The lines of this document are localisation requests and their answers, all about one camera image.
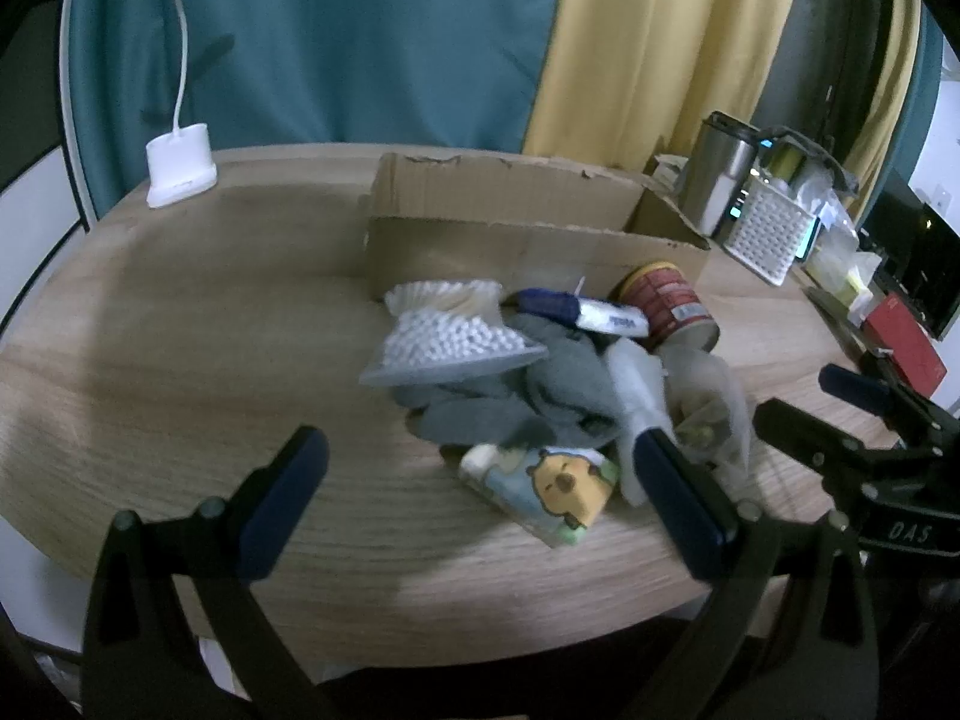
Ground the steel tumbler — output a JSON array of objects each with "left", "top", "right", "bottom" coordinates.
[{"left": 679, "top": 111, "right": 762, "bottom": 237}]

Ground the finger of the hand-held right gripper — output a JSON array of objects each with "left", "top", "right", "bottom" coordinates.
[
  {"left": 752, "top": 399, "right": 875, "bottom": 482},
  {"left": 819, "top": 364, "right": 942, "bottom": 432}
]

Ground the blue tissue pack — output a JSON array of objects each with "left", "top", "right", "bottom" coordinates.
[{"left": 517, "top": 287, "right": 650, "bottom": 337}]

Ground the cotton swab bag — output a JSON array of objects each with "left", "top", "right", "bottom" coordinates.
[{"left": 358, "top": 279, "right": 548, "bottom": 389}]

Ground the teal curtain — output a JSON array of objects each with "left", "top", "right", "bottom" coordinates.
[
  {"left": 60, "top": 0, "right": 567, "bottom": 215},
  {"left": 889, "top": 7, "right": 944, "bottom": 188}
]

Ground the clear plastic bag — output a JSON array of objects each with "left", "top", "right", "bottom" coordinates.
[{"left": 664, "top": 349, "right": 752, "bottom": 497}]

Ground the white desk lamp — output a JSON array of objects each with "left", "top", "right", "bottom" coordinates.
[{"left": 109, "top": 0, "right": 250, "bottom": 209}]

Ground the red can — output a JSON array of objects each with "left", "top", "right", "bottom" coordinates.
[{"left": 607, "top": 261, "right": 721, "bottom": 352}]

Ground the yellow green bottle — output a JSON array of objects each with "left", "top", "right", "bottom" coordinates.
[{"left": 765, "top": 144, "right": 808, "bottom": 181}]

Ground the cartoon capybara tissue pack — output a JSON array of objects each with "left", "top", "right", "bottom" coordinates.
[{"left": 457, "top": 444, "right": 622, "bottom": 548}]

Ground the pale yellow packet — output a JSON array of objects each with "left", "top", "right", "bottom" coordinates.
[{"left": 806, "top": 229, "right": 886, "bottom": 314}]

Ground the black monitor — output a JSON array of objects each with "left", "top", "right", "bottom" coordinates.
[{"left": 859, "top": 165, "right": 960, "bottom": 338}]

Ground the white perforated basket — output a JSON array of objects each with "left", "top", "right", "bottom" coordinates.
[{"left": 724, "top": 180, "right": 820, "bottom": 287}]

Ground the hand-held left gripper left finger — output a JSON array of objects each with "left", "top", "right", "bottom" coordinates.
[{"left": 81, "top": 425, "right": 331, "bottom": 720}]

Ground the small cardboard carton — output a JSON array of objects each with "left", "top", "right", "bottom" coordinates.
[{"left": 649, "top": 154, "right": 689, "bottom": 197}]

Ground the yellow curtain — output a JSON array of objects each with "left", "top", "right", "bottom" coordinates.
[{"left": 521, "top": 0, "right": 922, "bottom": 188}]

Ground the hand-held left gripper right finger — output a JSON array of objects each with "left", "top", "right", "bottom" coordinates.
[{"left": 630, "top": 426, "right": 878, "bottom": 720}]

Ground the cardboard box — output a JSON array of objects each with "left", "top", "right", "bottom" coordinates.
[{"left": 362, "top": 152, "right": 712, "bottom": 302}]

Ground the grey glove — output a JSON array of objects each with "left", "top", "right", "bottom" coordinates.
[
  {"left": 506, "top": 311, "right": 625, "bottom": 445},
  {"left": 394, "top": 382, "right": 560, "bottom": 452}
]

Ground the red box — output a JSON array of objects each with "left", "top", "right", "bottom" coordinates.
[{"left": 862, "top": 294, "right": 947, "bottom": 398}]

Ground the dark grey tall object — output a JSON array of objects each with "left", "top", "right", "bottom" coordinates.
[{"left": 750, "top": 0, "right": 901, "bottom": 166}]

